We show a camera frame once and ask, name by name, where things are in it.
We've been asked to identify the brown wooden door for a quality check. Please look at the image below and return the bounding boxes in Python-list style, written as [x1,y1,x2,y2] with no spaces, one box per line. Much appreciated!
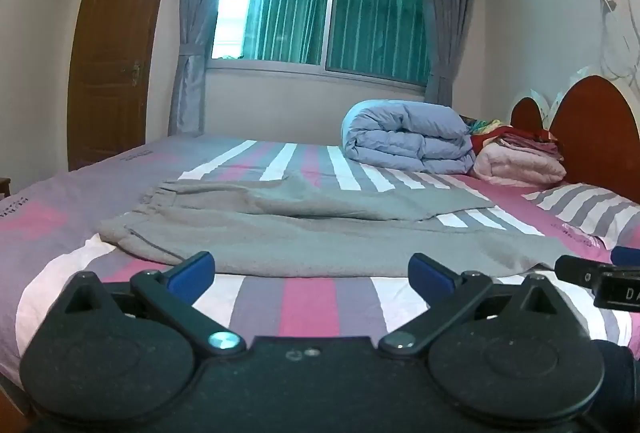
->
[67,0,183,171]

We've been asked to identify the folded blue duvet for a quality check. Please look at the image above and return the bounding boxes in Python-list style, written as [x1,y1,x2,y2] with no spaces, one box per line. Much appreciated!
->
[341,100,477,174]

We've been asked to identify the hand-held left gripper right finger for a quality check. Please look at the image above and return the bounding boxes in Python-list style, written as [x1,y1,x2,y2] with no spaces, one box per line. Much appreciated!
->
[377,253,563,359]

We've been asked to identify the striped pillow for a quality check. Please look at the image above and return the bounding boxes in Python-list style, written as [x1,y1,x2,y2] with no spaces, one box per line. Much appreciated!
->
[522,183,640,250]

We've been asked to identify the folded pink blanket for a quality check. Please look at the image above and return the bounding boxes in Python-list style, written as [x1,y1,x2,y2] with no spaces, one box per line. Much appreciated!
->
[472,144,567,186]

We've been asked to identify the red cloth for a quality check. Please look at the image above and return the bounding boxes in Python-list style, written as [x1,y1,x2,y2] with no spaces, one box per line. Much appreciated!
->
[470,125,558,154]

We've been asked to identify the red wooden headboard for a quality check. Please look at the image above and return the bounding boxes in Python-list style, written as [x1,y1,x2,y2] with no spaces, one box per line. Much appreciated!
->
[510,65,640,204]

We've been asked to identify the bed with striped sheet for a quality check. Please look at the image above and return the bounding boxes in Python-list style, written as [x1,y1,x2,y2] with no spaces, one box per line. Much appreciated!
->
[0,135,640,433]

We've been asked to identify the colourful printed cloth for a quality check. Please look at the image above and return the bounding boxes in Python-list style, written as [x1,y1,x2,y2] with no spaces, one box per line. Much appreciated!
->
[460,115,516,138]

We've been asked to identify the teal window curtain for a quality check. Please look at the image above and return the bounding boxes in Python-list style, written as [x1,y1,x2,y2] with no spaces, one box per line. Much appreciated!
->
[210,0,433,88]

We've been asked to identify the grey curtain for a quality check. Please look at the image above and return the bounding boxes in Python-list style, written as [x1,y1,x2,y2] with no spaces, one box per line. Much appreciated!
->
[167,0,251,136]
[412,0,483,106]

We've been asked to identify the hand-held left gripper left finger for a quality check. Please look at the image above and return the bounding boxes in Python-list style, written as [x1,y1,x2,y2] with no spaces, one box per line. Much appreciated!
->
[57,251,246,358]

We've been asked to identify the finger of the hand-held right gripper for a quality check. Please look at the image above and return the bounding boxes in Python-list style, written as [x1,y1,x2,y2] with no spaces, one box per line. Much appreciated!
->
[555,255,608,290]
[611,245,640,268]

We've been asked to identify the grey pants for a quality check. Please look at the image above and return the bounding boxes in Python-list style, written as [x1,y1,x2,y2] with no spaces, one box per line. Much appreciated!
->
[97,175,576,278]

